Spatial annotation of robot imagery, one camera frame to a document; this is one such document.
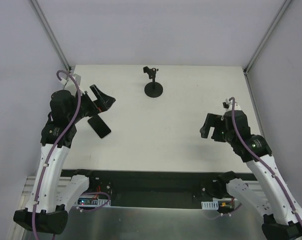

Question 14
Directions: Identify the black smartphone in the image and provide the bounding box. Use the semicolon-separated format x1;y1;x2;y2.
87;115;112;139

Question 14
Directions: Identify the black phone stand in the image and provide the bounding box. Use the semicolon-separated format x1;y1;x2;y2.
143;66;163;98

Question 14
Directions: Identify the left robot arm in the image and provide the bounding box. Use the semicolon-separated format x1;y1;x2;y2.
13;84;116;235

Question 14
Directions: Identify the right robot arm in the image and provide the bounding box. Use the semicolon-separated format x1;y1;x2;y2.
199;110;302;240

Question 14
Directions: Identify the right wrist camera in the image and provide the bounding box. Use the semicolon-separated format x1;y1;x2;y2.
222;98;243;117

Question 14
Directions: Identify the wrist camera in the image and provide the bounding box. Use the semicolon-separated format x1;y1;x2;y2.
60;74;85;96
222;98;243;117

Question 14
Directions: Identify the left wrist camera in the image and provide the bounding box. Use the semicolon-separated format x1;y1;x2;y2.
60;74;85;96

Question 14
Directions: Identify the right white cable duct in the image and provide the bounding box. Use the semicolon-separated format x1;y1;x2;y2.
201;200;219;211

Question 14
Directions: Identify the white cable duct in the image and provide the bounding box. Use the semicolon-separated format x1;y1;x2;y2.
201;200;219;211
77;197;111;208

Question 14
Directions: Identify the left aluminium frame post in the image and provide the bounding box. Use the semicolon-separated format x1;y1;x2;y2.
28;0;72;71

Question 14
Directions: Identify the aluminium frame post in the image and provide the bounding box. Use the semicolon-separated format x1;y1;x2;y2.
28;0;72;71
242;0;293;75

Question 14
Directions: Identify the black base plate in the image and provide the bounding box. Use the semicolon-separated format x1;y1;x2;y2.
60;169;258;208

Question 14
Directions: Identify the left white cable duct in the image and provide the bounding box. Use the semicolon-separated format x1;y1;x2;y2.
77;197;111;208

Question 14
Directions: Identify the right aluminium frame post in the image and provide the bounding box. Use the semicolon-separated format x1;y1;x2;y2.
242;0;293;75

